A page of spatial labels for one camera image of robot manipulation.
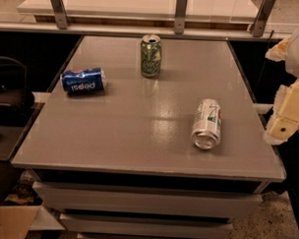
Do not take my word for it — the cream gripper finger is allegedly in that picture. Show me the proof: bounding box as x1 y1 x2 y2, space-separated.
263 79 299 146
265 36 290 62

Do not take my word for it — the silver 7up can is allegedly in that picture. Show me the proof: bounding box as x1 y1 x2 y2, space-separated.
191 98 221 150

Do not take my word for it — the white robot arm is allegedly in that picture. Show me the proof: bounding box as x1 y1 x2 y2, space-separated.
263 27 299 146

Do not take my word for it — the green soda can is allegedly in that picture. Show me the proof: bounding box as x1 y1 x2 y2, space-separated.
140 33 162 78

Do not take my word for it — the blue pepsi can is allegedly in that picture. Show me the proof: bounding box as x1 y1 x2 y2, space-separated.
60 68 106 93

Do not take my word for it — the grey drawer cabinet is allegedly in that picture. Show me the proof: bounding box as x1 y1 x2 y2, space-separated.
13 36 285 239

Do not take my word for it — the black chair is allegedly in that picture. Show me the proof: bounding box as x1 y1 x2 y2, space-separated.
0 56 35 127

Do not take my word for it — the cardboard box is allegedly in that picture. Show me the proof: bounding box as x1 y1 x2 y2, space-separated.
0 194 42 239

